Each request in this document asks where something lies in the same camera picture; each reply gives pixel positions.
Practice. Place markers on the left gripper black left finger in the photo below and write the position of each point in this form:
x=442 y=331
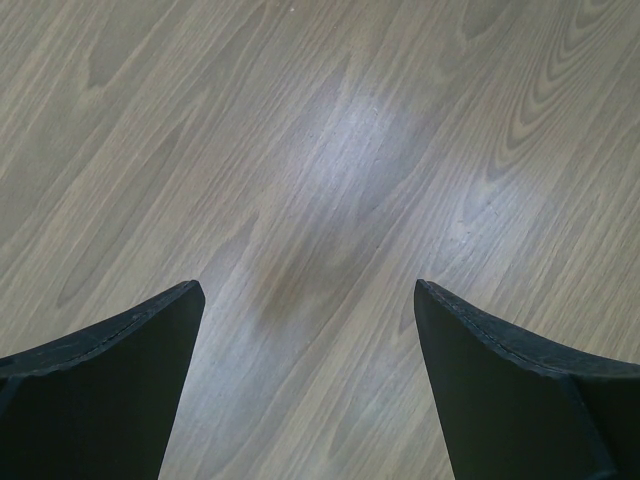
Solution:
x=100 y=403

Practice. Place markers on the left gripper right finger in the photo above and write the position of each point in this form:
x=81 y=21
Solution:
x=515 y=405

